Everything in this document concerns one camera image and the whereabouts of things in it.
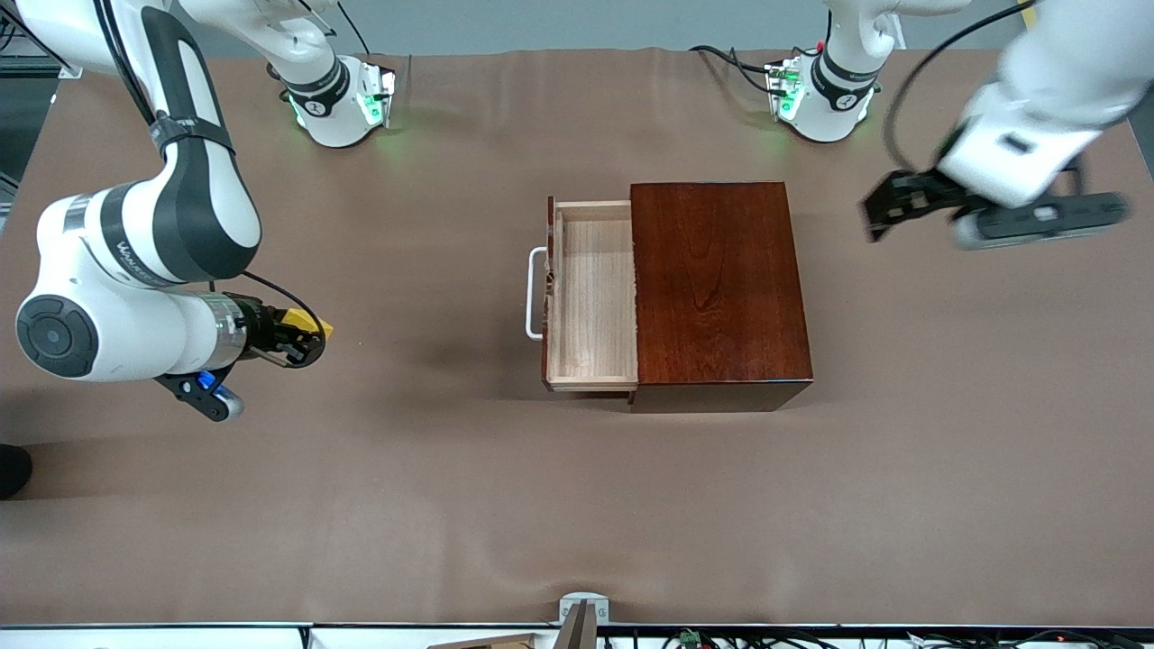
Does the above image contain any yellow cube block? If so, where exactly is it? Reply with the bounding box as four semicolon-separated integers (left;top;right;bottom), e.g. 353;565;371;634
281;308;334;343

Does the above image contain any light wood drawer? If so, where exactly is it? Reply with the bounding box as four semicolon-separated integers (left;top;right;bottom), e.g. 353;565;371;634
526;197;641;394

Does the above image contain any dark brown wooden cabinet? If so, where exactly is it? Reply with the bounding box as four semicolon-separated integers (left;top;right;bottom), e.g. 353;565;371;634
628;180;815;414

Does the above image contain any brown table cloth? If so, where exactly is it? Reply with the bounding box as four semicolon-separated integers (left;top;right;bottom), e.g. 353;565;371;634
0;47;1154;627

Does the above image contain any black round object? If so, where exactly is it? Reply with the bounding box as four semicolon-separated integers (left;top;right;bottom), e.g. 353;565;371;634
0;443;33;500

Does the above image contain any brown cardboard piece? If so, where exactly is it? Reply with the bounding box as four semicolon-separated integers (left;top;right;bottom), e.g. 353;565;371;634
428;633;542;649

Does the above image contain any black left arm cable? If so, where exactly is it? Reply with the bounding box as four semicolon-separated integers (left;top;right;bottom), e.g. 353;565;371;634
884;0;1042;177

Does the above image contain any black base cable bundle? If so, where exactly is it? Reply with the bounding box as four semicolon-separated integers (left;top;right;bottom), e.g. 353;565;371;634
690;43;794;96

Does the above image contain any thin black cable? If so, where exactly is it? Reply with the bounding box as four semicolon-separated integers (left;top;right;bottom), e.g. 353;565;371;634
298;0;376;57

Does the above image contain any aluminium frame post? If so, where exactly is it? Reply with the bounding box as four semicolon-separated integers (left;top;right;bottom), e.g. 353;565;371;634
0;18;87;80

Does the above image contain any grey metal bracket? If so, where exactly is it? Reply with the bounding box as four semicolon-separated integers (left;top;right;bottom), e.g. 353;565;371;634
552;592;610;649

